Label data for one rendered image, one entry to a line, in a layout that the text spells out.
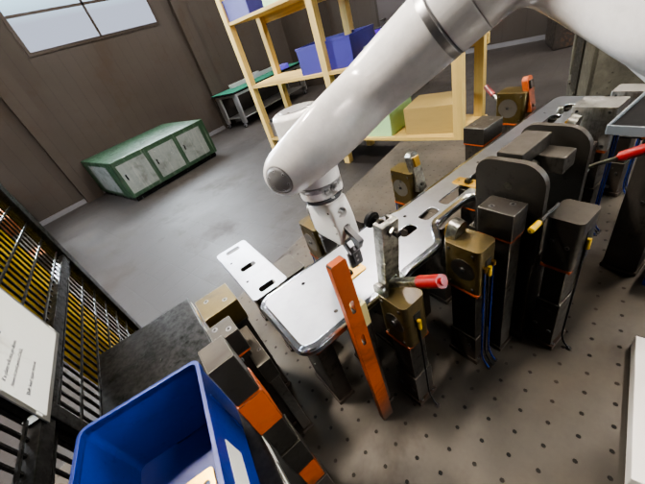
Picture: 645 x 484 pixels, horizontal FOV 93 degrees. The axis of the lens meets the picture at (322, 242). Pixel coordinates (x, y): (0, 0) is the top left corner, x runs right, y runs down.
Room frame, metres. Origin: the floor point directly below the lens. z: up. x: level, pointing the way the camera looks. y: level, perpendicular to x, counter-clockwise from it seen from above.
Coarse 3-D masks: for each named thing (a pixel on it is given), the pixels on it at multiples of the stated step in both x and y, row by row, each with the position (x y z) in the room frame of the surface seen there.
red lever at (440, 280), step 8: (392, 280) 0.40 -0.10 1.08; (400, 280) 0.38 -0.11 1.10; (408, 280) 0.36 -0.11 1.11; (416, 280) 0.34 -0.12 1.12; (424, 280) 0.32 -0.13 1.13; (432, 280) 0.31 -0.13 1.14; (440, 280) 0.30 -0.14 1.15; (424, 288) 0.33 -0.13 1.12; (432, 288) 0.31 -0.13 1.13; (440, 288) 0.30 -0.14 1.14
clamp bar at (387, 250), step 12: (372, 216) 0.42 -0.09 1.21; (384, 228) 0.38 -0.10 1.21; (396, 228) 0.38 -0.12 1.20; (384, 240) 0.38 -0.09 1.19; (396, 240) 0.40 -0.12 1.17; (384, 252) 0.38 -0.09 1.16; (396, 252) 0.40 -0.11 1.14; (384, 264) 0.39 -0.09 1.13; (396, 264) 0.40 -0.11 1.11; (384, 276) 0.39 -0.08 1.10; (396, 276) 0.41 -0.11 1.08
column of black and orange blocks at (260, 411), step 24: (216, 360) 0.25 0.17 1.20; (240, 360) 0.27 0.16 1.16; (240, 384) 0.25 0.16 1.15; (240, 408) 0.24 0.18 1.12; (264, 408) 0.25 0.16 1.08; (264, 432) 0.24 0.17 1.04; (288, 432) 0.25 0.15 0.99; (288, 456) 0.24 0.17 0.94; (312, 456) 0.25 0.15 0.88; (312, 480) 0.24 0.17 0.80
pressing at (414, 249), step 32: (576, 96) 1.05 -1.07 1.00; (512, 128) 0.99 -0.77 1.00; (480, 160) 0.84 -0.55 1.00; (448, 192) 0.73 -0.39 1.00; (416, 224) 0.64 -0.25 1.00; (416, 256) 0.52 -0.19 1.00; (288, 288) 0.57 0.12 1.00; (320, 288) 0.53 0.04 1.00; (288, 320) 0.47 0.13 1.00; (320, 320) 0.44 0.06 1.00
